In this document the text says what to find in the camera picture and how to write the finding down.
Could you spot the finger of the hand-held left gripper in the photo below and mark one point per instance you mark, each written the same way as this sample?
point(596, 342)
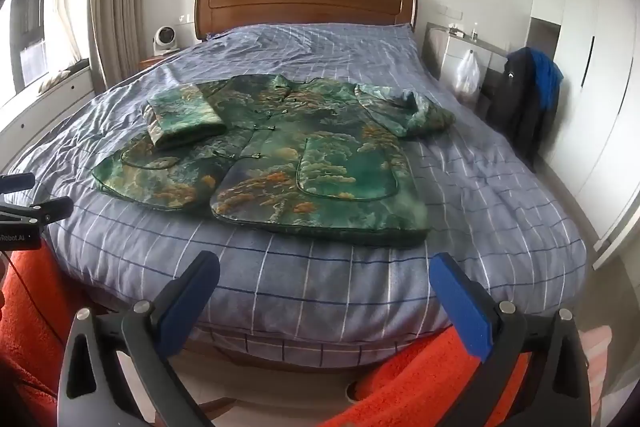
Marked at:
point(17, 183)
point(50, 209)

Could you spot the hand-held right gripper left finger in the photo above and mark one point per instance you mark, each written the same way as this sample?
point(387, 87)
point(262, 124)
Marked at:
point(191, 307)

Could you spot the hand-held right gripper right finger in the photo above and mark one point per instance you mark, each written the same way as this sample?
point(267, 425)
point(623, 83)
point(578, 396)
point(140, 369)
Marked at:
point(462, 307)

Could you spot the green patterned padded jacket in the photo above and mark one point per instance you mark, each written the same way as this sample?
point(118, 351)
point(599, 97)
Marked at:
point(310, 157)

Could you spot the white low drawer cabinet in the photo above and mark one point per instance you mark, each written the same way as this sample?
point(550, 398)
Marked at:
point(45, 112)

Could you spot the orange fleece pants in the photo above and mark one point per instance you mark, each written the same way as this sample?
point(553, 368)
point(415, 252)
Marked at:
point(30, 312)

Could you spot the bed with blue checked sheet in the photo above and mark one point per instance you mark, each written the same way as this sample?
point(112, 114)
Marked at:
point(350, 292)

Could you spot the window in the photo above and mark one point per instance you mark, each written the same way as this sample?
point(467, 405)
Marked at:
point(27, 22)

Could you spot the sheer white curtain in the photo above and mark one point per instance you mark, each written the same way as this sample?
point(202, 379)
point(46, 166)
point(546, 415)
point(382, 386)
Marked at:
point(65, 12)

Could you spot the reddish wooden nightstand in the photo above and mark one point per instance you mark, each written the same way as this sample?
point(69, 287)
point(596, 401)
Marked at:
point(155, 59)

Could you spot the beige curtain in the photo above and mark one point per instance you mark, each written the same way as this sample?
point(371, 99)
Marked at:
point(117, 7)

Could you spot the white desk fan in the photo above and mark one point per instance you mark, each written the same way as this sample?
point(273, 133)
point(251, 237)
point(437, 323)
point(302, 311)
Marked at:
point(165, 39)

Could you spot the dark hanging jacket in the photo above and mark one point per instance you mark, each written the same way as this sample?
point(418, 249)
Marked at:
point(515, 107)

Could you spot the white plastic bag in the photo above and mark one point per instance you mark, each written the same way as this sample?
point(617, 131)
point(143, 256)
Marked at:
point(466, 77)

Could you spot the blue hanging garment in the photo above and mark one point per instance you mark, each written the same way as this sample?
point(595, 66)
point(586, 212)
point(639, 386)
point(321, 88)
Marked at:
point(547, 77)

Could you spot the white and grey dresser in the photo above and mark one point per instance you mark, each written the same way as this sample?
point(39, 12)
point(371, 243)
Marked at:
point(447, 57)

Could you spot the white wardrobe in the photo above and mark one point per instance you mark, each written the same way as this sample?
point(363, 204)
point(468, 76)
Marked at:
point(595, 82)

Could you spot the clear bottle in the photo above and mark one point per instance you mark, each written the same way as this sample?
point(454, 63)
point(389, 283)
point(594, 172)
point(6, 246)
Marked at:
point(474, 33)

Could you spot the wooden bed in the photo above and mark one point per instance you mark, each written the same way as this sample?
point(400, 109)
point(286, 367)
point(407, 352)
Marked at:
point(300, 2)

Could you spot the white wall socket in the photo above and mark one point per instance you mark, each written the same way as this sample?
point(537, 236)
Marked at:
point(185, 18)

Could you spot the white wall switch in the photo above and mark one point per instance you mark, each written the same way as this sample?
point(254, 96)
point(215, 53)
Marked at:
point(452, 12)

